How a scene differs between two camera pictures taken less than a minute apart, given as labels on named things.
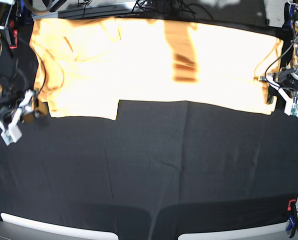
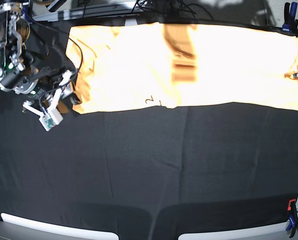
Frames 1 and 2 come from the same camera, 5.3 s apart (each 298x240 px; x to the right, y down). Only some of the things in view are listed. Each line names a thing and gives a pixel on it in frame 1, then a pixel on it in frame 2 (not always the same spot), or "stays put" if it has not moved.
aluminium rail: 110,11 stays put
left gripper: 10,109 -> 54,92
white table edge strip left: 83,233 stays put
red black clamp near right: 290,200 stays put
